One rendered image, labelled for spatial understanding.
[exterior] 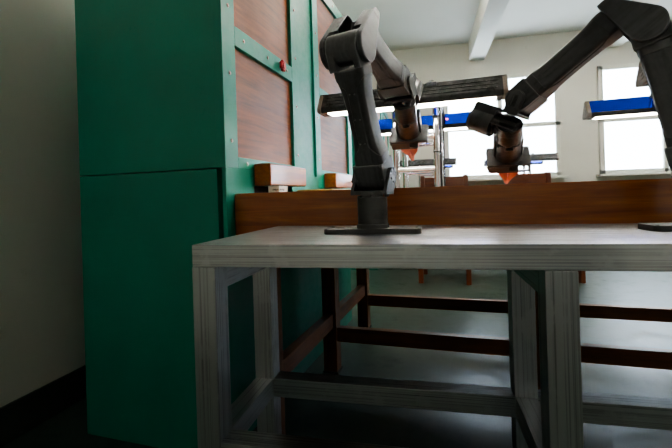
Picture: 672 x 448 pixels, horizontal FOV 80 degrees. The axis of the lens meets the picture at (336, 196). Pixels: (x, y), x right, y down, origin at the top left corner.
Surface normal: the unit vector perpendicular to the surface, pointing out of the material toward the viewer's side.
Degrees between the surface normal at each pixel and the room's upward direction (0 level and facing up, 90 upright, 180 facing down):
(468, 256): 90
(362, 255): 90
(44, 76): 90
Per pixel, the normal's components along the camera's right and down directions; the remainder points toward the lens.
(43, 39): 0.97, -0.03
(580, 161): -0.22, 0.00
